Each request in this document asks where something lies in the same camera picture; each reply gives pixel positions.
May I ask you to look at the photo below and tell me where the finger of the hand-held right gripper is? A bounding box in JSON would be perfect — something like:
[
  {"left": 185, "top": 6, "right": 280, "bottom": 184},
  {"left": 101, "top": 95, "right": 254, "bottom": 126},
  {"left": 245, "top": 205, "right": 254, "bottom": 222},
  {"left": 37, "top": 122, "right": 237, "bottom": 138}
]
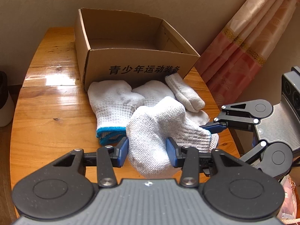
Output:
[
  {"left": 200, "top": 100, "right": 260, "bottom": 134},
  {"left": 238, "top": 141, "right": 268, "bottom": 169}
]

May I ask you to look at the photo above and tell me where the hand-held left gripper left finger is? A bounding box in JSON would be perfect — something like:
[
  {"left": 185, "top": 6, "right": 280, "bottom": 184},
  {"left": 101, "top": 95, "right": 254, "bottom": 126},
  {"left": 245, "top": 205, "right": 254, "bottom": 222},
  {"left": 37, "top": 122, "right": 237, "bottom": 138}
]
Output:
[{"left": 50, "top": 137, "right": 129, "bottom": 188}]

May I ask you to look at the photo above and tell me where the pink cloth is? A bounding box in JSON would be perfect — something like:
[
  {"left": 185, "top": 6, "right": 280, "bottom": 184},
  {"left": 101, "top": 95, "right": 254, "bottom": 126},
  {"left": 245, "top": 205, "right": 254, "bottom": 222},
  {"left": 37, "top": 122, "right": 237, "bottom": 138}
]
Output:
[{"left": 278, "top": 174, "right": 300, "bottom": 225}]

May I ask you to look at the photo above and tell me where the white knit glove blue cuff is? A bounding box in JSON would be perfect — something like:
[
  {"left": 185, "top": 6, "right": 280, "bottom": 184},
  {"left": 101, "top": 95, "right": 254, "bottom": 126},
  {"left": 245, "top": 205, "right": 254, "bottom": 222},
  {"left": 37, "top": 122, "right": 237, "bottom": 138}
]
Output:
[
  {"left": 126, "top": 96, "right": 220, "bottom": 179},
  {"left": 132, "top": 80, "right": 209, "bottom": 127},
  {"left": 87, "top": 80, "right": 145, "bottom": 146}
]

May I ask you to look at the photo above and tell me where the rolled white knit glove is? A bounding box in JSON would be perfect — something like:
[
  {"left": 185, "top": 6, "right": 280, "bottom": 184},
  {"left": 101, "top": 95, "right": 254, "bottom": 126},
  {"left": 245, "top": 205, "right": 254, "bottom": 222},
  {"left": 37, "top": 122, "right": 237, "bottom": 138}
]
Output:
[{"left": 165, "top": 73, "right": 206, "bottom": 113}]

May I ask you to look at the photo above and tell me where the pink patterned curtain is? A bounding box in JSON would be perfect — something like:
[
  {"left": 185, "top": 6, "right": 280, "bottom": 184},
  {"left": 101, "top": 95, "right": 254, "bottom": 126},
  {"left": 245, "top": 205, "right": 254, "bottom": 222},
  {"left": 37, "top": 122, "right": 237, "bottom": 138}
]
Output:
[{"left": 194, "top": 0, "right": 300, "bottom": 109}]

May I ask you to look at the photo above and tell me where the white trash bin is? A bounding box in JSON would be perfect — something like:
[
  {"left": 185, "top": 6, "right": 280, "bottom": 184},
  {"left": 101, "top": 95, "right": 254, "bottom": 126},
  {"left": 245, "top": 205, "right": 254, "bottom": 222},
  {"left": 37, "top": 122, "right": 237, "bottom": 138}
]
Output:
[{"left": 0, "top": 70, "right": 16, "bottom": 127}]

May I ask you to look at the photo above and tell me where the brown cardboard box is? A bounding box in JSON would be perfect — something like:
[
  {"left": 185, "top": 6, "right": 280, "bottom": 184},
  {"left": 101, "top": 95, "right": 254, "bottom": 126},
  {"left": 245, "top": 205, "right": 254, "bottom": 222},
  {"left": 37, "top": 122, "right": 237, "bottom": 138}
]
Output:
[{"left": 74, "top": 8, "right": 200, "bottom": 93}]

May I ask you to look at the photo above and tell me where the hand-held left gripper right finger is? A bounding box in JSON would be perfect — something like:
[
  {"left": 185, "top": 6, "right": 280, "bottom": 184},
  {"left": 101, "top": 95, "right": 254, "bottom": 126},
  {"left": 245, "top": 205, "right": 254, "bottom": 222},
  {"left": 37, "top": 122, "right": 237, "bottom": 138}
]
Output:
[{"left": 165, "top": 137, "right": 245, "bottom": 188}]

